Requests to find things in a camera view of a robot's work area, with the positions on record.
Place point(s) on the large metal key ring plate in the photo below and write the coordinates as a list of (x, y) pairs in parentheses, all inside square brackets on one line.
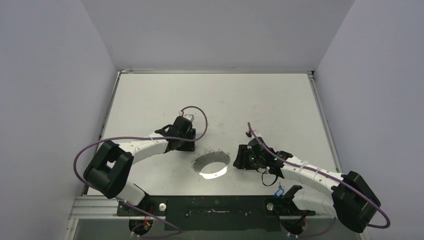
[(211, 164)]

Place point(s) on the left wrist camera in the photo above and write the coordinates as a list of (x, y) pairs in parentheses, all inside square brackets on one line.
[(189, 117)]

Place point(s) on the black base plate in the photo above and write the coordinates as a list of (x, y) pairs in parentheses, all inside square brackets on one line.
[(231, 222)]

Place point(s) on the blue tagged key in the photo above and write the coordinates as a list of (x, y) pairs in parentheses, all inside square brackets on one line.
[(280, 191)]

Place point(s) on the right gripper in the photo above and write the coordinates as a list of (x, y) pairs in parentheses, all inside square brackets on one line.
[(240, 158)]

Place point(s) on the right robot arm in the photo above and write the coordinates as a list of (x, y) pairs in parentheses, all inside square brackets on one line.
[(346, 197)]

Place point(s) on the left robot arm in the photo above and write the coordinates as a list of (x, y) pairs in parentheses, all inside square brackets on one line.
[(109, 169)]

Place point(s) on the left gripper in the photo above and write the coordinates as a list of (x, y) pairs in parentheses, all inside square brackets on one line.
[(189, 147)]

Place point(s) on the aluminium rail front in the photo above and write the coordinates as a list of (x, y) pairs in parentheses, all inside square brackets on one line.
[(98, 207)]

